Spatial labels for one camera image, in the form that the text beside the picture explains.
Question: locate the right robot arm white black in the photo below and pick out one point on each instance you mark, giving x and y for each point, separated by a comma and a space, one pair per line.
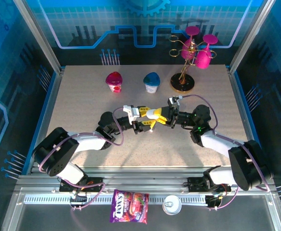
217, 142

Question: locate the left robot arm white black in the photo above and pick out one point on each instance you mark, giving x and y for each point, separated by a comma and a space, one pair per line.
89, 142

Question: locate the blue lidded yogurt cup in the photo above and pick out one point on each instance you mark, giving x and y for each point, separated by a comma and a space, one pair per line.
151, 83

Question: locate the pink lidded yogurt cup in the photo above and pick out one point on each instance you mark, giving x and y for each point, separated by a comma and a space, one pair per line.
115, 83

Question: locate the pink wine glass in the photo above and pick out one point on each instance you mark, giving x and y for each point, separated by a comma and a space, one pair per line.
187, 51
203, 59

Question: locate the small black electronics board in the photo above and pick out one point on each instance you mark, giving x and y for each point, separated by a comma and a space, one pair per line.
78, 199
212, 201

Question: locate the silver drink can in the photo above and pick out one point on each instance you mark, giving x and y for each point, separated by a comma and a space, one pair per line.
171, 205

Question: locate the purple candy bag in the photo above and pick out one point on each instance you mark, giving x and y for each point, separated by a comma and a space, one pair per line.
128, 207

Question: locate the aluminium side rail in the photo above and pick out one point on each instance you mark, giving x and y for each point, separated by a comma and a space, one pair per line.
49, 108
242, 108

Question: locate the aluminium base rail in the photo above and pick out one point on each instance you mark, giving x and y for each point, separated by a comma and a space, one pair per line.
142, 178

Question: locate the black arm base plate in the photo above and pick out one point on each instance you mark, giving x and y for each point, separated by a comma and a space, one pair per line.
193, 184
95, 181

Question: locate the aluminium frame post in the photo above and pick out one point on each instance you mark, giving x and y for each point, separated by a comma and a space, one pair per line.
39, 36
250, 36

